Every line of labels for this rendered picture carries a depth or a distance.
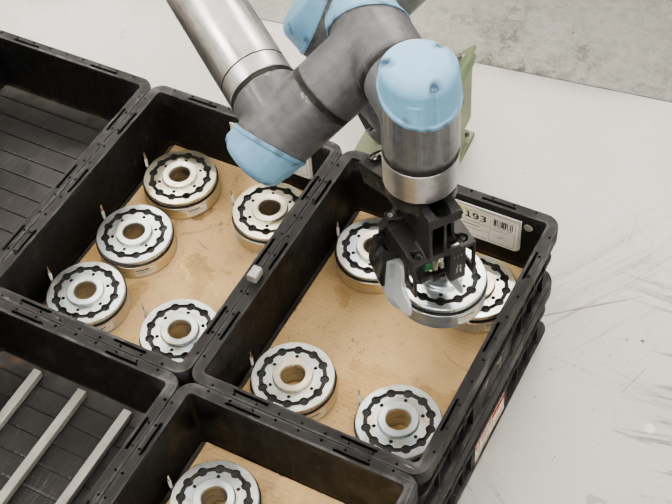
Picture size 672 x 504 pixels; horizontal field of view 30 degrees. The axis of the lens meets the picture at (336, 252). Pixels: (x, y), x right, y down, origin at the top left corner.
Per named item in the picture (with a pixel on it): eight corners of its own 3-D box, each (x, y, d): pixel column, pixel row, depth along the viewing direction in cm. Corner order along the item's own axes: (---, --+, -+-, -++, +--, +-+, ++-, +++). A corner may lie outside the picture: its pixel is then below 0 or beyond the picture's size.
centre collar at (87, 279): (81, 272, 162) (80, 269, 162) (112, 285, 161) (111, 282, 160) (59, 300, 160) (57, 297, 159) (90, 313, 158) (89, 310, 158)
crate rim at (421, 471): (348, 158, 166) (347, 146, 164) (561, 231, 156) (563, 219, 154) (188, 389, 144) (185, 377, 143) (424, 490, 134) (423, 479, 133)
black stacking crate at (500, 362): (352, 207, 173) (348, 150, 164) (554, 279, 163) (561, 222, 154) (202, 431, 152) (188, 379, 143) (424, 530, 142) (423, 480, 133)
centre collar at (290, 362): (283, 355, 152) (282, 352, 152) (320, 367, 151) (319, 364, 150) (265, 386, 149) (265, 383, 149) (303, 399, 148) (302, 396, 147)
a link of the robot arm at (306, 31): (336, 74, 187) (271, 10, 183) (402, 12, 183) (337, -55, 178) (336, 101, 176) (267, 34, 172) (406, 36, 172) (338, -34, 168)
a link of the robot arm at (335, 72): (280, 40, 125) (320, 112, 118) (362, -38, 121) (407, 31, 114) (328, 74, 130) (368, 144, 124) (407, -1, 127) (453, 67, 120)
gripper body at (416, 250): (412, 303, 129) (410, 228, 119) (374, 245, 134) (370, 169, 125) (477, 275, 131) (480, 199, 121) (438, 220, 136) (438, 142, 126)
